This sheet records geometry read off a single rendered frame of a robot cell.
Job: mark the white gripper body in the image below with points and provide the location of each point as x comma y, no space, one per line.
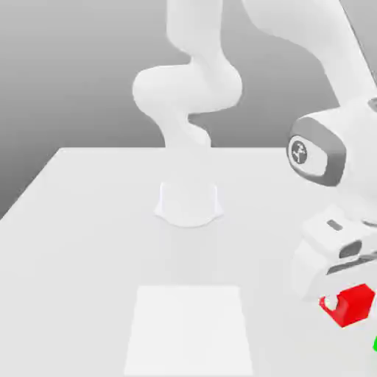
310,274

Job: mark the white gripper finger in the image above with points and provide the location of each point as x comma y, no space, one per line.
331,303

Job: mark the small red cube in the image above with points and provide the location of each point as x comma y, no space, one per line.
353,306

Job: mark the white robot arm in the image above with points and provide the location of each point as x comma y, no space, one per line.
188,88

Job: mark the small green cube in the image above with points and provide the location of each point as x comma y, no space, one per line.
375,344

